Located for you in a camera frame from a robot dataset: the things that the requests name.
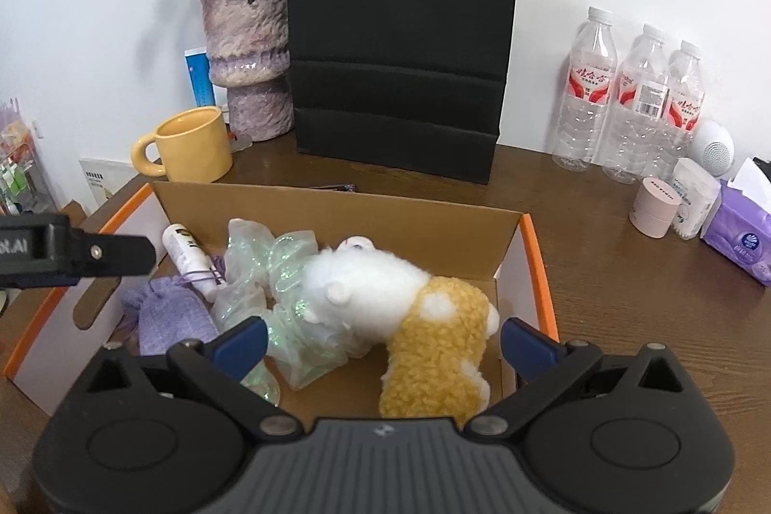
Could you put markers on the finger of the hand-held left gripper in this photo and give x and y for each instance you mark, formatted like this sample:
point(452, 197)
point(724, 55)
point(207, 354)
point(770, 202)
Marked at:
point(120, 255)

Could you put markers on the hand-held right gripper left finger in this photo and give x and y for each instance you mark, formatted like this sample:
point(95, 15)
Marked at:
point(241, 348)

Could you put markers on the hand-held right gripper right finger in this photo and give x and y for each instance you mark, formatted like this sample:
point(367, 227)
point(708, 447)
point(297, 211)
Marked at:
point(527, 348)

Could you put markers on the white and yellow plush toy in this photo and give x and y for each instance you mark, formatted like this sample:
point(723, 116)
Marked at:
point(433, 336)

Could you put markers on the orange-edged cardboard box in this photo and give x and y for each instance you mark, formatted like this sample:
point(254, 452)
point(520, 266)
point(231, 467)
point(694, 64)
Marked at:
point(361, 213)

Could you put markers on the wooden desktop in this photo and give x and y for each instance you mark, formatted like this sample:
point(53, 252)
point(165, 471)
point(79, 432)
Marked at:
point(590, 297)

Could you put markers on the white tube bottle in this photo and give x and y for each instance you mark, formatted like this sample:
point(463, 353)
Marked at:
point(180, 246)

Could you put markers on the purple knit pouch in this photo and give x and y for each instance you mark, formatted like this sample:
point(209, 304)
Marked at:
point(168, 315)

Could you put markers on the white booklet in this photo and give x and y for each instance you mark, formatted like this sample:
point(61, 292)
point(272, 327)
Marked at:
point(99, 180)

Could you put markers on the iridescent sheer gift bag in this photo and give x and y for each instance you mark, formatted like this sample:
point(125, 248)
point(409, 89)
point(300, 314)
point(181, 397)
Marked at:
point(283, 261)

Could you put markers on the rack of small packets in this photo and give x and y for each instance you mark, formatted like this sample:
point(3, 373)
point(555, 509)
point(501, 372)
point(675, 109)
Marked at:
point(15, 146)

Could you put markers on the yellow ceramic mug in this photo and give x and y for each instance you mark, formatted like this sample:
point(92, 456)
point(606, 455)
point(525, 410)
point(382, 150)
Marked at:
point(193, 146)

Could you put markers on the dark pen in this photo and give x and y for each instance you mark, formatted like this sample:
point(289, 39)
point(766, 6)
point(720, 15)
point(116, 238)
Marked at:
point(334, 186)

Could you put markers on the pink cylindrical container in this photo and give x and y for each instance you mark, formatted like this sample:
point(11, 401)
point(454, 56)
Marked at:
point(655, 207)

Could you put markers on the blue and white tube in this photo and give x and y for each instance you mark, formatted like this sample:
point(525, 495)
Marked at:
point(199, 80)

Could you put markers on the white cotton swab container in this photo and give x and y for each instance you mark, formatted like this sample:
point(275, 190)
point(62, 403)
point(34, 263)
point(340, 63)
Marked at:
point(699, 195)

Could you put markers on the purple tissue pack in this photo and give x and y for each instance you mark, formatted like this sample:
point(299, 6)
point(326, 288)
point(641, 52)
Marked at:
point(738, 234)

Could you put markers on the purple textured vase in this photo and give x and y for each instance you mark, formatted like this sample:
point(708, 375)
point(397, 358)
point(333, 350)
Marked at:
point(247, 38)

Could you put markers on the clear red-label water bottle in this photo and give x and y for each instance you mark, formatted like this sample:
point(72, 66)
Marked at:
point(638, 110)
point(686, 98)
point(584, 86)

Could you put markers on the white round speaker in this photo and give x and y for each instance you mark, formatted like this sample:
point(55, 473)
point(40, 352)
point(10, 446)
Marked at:
point(714, 146)

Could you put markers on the black object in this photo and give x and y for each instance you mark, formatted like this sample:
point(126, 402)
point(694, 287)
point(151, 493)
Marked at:
point(764, 169)

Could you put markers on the black paper bag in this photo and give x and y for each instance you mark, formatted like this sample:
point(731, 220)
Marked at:
point(397, 38)

